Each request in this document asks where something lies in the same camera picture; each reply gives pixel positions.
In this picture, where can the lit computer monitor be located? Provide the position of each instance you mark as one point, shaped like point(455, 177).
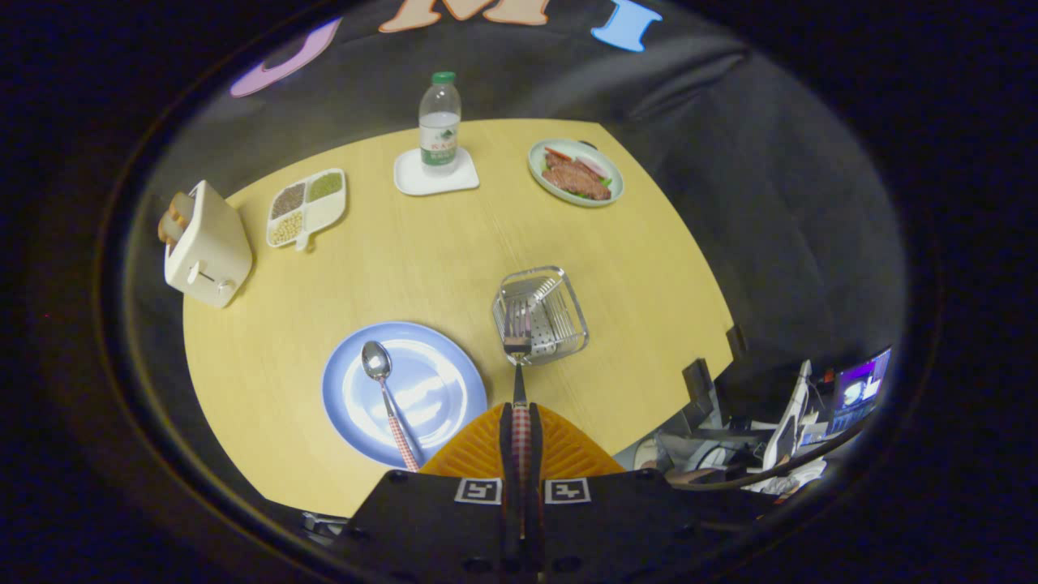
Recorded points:
point(859, 385)

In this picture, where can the white square coaster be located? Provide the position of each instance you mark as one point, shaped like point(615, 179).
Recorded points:
point(413, 182)

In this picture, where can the green plate of meat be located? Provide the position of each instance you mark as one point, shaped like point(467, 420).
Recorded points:
point(576, 174)

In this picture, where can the white divided dish of beans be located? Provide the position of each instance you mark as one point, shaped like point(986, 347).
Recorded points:
point(304, 207)

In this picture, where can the toasted bread slice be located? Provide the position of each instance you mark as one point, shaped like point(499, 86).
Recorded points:
point(182, 209)
point(169, 230)

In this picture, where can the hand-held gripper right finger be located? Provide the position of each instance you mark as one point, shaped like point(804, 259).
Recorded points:
point(616, 519)

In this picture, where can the black table bracket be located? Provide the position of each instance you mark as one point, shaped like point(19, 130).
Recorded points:
point(736, 342)
point(699, 385)

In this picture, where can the clear water bottle green cap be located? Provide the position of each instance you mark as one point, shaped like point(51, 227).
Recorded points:
point(439, 122)

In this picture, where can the white toaster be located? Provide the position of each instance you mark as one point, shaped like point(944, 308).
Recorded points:
point(215, 251)

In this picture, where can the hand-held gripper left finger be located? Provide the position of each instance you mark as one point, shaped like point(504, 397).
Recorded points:
point(438, 519)

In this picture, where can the blue plate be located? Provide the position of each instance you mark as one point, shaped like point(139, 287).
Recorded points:
point(438, 389)

